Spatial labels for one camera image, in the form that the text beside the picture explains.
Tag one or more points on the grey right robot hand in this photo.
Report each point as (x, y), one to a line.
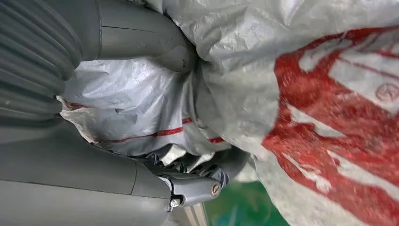
(62, 174)

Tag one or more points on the green conveyor belt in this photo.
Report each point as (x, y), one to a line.
(243, 206)

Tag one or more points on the aluminium conveyor frame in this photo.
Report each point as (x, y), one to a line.
(194, 216)

